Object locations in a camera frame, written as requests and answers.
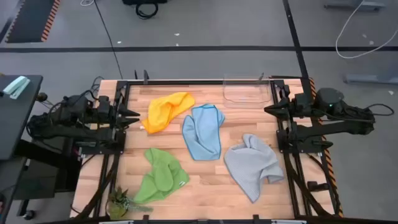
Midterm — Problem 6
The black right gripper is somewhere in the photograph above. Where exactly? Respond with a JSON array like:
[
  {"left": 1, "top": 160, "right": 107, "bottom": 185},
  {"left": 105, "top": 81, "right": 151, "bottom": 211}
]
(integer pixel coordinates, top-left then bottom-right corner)
[{"left": 264, "top": 93, "right": 313, "bottom": 121}]

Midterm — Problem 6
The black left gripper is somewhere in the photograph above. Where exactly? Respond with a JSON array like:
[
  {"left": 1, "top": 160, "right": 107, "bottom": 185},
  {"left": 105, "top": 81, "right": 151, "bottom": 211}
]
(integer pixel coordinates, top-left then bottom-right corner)
[{"left": 93, "top": 99, "right": 141, "bottom": 128}]

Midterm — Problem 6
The orange microfiber towel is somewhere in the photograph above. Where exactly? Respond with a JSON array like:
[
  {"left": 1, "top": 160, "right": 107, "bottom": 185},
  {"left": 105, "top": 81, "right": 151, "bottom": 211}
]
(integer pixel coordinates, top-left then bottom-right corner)
[{"left": 141, "top": 91, "right": 196, "bottom": 135}]

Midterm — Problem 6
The light blue microfiber towel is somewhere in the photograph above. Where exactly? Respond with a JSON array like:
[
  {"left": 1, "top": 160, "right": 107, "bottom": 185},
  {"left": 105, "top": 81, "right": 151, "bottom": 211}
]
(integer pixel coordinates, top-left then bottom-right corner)
[{"left": 182, "top": 104, "right": 226, "bottom": 162}]

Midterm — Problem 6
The grey waffle microfiber towel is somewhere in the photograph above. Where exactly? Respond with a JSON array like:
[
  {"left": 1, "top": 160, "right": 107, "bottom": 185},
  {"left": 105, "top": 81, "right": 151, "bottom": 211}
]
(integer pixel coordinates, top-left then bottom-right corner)
[{"left": 223, "top": 133, "right": 285, "bottom": 203}]

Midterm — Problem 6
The green microfiber towel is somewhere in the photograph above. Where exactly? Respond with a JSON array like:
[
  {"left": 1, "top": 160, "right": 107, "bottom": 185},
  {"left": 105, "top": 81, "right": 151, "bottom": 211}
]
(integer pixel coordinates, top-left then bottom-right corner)
[{"left": 132, "top": 147, "right": 190, "bottom": 205}]

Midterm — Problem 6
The clear plastic bin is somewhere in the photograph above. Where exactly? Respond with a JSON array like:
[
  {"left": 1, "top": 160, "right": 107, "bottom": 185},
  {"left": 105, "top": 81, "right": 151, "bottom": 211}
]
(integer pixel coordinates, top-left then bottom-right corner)
[{"left": 222, "top": 73, "right": 271, "bottom": 110}]

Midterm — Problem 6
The artificial succulent plant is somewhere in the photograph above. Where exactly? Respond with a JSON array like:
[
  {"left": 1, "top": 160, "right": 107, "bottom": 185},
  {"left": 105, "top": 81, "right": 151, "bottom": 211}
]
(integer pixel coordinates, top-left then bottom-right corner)
[{"left": 105, "top": 186, "right": 154, "bottom": 220}]

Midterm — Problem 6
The grey table foot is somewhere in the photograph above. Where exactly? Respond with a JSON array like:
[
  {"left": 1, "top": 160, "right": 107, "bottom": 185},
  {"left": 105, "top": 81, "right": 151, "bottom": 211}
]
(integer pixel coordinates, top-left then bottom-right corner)
[
  {"left": 343, "top": 73, "right": 398, "bottom": 85},
  {"left": 324, "top": 0, "right": 386, "bottom": 10}
]

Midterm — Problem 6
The black computer box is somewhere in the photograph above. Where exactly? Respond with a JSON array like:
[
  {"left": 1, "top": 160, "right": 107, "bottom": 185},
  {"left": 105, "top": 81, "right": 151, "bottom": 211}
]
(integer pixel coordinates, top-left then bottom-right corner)
[{"left": 14, "top": 136, "right": 83, "bottom": 200}]

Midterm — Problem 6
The black side desk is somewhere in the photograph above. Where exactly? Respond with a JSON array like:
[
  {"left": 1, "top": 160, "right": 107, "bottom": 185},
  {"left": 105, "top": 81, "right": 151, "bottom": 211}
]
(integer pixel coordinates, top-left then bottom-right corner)
[{"left": 0, "top": 73, "right": 44, "bottom": 224}]

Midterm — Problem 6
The mint green stapler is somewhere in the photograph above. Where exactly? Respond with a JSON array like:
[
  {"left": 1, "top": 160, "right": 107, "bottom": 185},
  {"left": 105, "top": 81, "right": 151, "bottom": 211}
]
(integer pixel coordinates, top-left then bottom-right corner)
[{"left": 2, "top": 75, "right": 31, "bottom": 100}]

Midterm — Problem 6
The black orange-edged floor mat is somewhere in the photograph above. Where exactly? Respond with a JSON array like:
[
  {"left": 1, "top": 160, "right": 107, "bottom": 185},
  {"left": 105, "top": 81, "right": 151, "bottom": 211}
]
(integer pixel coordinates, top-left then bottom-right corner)
[{"left": 4, "top": 0, "right": 62, "bottom": 44}]

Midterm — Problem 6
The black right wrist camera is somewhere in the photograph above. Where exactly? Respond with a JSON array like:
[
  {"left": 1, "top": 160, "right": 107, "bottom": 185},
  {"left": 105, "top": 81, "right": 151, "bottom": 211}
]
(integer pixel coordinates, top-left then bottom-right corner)
[{"left": 294, "top": 92, "right": 309, "bottom": 108}]

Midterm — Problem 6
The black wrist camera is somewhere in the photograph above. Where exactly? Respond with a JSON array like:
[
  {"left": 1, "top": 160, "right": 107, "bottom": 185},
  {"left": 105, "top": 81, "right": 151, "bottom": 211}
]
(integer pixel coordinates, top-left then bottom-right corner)
[
  {"left": 98, "top": 95, "right": 111, "bottom": 113},
  {"left": 294, "top": 92, "right": 309, "bottom": 108}
]

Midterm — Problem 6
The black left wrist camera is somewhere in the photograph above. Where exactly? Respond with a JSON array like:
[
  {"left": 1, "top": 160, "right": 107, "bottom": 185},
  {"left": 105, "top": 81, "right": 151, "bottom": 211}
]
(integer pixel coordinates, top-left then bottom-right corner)
[{"left": 98, "top": 95, "right": 111, "bottom": 113}]

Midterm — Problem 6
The thin black floor cable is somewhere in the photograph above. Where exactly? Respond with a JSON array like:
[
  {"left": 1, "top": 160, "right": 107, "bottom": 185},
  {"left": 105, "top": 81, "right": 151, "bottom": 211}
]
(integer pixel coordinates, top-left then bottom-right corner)
[{"left": 93, "top": 0, "right": 124, "bottom": 80}]

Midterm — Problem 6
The black aluminium table frame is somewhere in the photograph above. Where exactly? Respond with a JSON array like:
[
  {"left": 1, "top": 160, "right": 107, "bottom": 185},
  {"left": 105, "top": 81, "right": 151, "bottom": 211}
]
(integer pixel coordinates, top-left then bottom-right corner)
[{"left": 70, "top": 76, "right": 343, "bottom": 224}]

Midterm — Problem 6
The white floor cable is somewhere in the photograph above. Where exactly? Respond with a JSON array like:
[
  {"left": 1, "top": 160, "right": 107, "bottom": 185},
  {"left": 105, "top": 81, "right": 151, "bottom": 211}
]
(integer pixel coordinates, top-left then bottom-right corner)
[{"left": 335, "top": 0, "right": 398, "bottom": 59}]

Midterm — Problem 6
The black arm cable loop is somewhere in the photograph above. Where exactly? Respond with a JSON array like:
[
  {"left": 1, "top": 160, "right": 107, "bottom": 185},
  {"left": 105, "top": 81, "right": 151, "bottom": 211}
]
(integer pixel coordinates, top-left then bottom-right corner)
[{"left": 341, "top": 103, "right": 395, "bottom": 118}]

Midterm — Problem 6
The coiled black floor cable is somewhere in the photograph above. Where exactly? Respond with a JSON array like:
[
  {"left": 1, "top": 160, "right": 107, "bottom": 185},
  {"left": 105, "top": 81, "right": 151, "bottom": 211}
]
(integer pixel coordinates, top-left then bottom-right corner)
[{"left": 135, "top": 2, "right": 159, "bottom": 20}]

